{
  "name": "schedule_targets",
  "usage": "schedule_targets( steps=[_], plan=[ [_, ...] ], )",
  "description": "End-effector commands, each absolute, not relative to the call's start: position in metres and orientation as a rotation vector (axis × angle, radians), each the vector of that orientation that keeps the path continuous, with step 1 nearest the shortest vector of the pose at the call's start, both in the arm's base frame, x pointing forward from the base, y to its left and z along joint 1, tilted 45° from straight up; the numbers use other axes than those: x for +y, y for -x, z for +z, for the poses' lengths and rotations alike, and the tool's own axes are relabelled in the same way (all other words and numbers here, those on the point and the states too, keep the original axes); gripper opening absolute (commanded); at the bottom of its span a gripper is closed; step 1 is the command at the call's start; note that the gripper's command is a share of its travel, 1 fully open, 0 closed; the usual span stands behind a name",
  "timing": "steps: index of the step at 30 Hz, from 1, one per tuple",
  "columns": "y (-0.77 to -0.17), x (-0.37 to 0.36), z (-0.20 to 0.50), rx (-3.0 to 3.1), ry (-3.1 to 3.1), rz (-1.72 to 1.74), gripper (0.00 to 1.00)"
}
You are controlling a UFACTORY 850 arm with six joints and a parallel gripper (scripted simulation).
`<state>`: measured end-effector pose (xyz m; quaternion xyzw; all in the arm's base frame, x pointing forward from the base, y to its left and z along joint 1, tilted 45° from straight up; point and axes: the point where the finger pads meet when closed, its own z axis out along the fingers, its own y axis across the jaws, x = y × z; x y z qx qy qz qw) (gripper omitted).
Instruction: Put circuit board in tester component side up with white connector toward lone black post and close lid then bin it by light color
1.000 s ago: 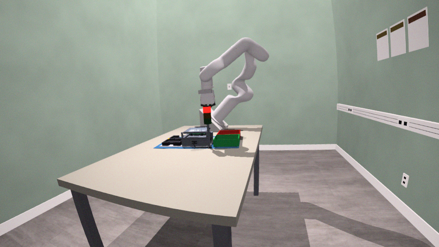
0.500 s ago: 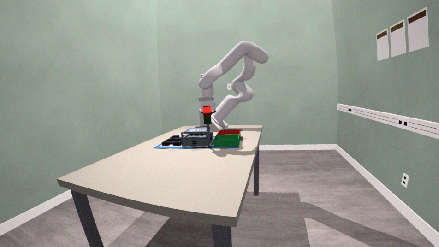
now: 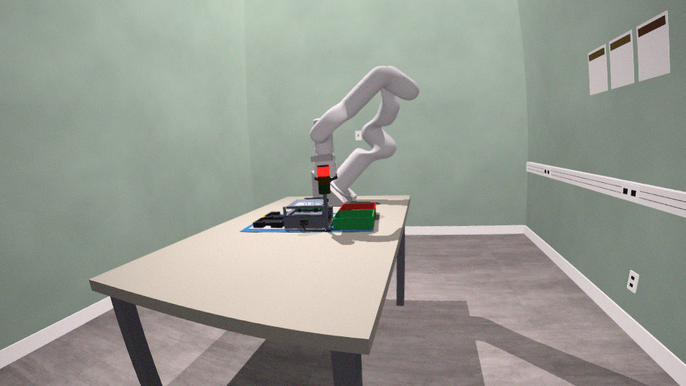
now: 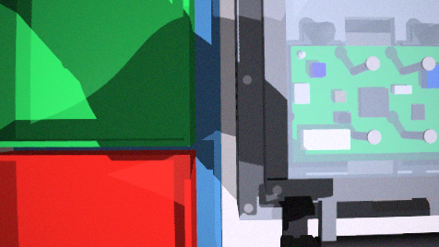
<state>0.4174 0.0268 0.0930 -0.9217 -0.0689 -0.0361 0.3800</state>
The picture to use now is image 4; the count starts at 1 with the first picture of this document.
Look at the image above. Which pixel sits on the red bin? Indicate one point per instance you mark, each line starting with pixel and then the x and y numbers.
pixel 98 198

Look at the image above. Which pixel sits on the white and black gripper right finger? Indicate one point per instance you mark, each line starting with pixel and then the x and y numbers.
pixel 308 241

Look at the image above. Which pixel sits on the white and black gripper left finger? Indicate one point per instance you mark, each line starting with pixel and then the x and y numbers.
pixel 289 241

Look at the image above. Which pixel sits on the green bin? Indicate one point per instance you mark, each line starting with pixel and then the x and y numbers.
pixel 97 73

